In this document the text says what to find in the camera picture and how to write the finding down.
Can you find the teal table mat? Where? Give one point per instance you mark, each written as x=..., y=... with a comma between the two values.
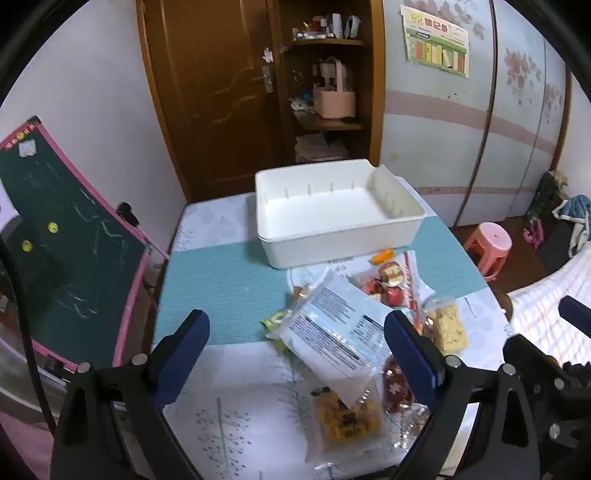
x=217, y=286

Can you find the wall poster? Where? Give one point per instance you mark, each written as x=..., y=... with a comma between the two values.
x=436, y=41

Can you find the white plastic storage bin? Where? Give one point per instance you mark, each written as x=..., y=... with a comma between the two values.
x=323, y=217

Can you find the white flower door hook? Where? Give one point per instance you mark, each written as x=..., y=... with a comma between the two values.
x=267, y=54

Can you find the wooden corner shelf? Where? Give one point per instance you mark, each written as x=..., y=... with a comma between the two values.
x=374, y=92

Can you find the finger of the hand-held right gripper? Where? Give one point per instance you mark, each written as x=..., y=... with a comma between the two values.
x=549, y=369
x=575, y=314

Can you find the checked blanket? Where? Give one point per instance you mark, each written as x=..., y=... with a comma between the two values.
x=545, y=304

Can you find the folded pink cloth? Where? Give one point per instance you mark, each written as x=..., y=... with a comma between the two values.
x=321, y=147

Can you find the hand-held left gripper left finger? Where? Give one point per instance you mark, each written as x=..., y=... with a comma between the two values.
x=184, y=353

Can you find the floral sliding wardrobe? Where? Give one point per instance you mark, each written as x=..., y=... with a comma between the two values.
x=461, y=138

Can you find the green chalkboard with pink frame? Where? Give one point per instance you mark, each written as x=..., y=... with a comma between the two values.
x=69, y=240

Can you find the white packet with red stripe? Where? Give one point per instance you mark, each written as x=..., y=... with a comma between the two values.
x=419, y=286

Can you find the yellow cracker packet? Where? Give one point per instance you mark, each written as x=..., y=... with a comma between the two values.
x=346, y=424

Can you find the green floral bag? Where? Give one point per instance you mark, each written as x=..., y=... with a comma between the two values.
x=547, y=194

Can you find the large white snack packet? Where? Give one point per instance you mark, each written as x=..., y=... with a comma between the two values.
x=332, y=332

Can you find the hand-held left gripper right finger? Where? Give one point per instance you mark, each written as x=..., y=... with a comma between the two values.
x=411, y=357

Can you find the green and yellow small packet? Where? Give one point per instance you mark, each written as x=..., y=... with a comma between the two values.
x=276, y=321

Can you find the small orange clear packet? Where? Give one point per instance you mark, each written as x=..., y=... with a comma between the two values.
x=300, y=292

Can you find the floral tablecloth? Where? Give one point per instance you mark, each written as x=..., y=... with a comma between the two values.
x=249, y=415

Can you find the wooden door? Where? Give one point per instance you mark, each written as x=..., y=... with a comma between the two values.
x=207, y=92

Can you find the small orange candy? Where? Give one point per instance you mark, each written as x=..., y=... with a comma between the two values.
x=383, y=255

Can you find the small white toy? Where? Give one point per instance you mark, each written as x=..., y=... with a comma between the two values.
x=301, y=105

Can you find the pink plastic stool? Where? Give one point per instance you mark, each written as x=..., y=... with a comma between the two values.
x=489, y=242

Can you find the red and white snack bag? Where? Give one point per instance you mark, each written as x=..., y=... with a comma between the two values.
x=390, y=277

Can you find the red snack packet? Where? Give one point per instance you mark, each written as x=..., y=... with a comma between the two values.
x=397, y=392

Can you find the blue and white cloth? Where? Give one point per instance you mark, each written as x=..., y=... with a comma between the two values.
x=575, y=217

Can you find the pink toy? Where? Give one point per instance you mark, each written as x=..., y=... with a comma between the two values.
x=534, y=233

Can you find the pale yellow puffed rice packet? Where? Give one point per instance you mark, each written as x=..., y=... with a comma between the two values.
x=448, y=327

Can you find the small bottles and boxes clutter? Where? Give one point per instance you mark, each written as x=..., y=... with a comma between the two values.
x=328, y=25

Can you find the black easel knob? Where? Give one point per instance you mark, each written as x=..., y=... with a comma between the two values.
x=127, y=213

